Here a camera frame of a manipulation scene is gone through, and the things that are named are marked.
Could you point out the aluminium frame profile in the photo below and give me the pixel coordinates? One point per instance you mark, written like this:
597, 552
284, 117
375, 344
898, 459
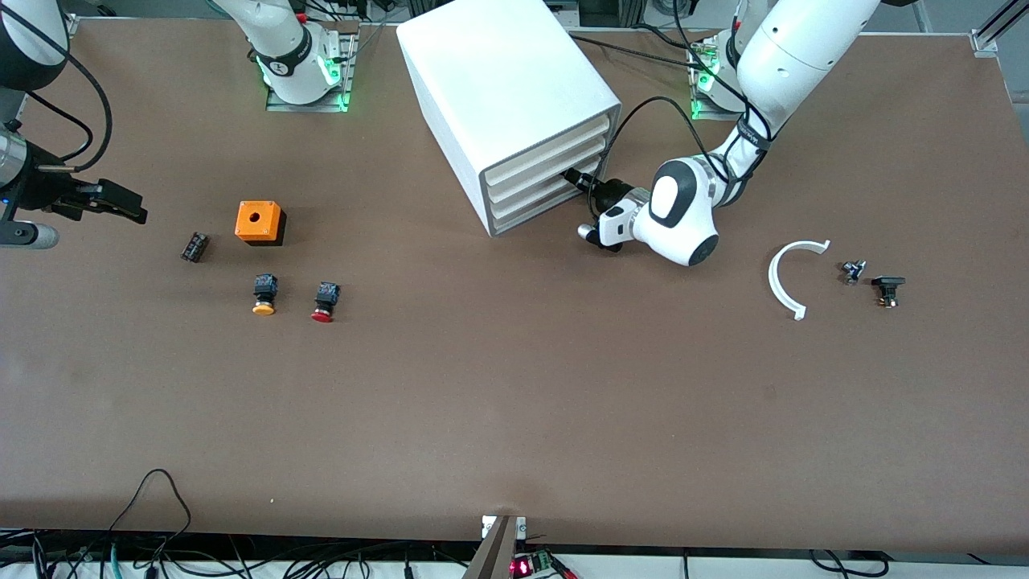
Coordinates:
71, 28
985, 40

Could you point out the grey-brown support bar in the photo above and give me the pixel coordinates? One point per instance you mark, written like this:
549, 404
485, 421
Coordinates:
492, 559

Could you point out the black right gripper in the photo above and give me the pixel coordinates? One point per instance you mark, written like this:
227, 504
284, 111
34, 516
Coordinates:
42, 190

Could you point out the orange button enclosure box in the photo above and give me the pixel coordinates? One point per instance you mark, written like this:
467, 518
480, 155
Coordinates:
269, 219

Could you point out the circuit board with red light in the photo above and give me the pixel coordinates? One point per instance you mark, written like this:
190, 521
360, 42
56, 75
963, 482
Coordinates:
521, 568

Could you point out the dark cylindrical capacitor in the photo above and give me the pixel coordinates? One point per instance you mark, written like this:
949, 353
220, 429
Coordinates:
194, 247

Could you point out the small black metal knob component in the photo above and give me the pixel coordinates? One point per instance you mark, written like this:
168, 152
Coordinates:
852, 272

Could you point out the white drawer cabinet housing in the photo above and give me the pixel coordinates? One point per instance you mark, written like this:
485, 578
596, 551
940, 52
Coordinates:
498, 80

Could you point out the white curved plastic arc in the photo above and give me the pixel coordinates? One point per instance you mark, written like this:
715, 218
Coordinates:
772, 280

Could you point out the yellow mushroom push button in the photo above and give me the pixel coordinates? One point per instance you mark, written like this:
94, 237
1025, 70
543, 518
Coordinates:
265, 285

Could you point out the black flat-head push button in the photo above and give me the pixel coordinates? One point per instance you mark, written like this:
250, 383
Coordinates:
887, 283

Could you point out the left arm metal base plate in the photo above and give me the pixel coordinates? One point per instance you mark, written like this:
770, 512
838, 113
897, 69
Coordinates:
731, 117

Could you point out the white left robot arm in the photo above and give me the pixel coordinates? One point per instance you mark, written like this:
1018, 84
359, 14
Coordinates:
804, 48

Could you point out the red mushroom push button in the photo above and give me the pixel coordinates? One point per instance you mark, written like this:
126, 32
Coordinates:
325, 296

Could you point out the white plastic cabinet drawer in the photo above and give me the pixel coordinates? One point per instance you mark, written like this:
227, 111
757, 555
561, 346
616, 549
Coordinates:
547, 186
547, 204
547, 169
547, 150

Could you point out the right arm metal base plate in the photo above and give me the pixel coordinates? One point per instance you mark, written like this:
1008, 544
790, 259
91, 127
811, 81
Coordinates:
305, 107

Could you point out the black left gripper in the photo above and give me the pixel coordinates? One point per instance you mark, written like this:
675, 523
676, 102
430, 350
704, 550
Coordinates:
612, 191

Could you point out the white metal edge bracket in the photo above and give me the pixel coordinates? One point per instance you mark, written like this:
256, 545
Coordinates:
489, 527

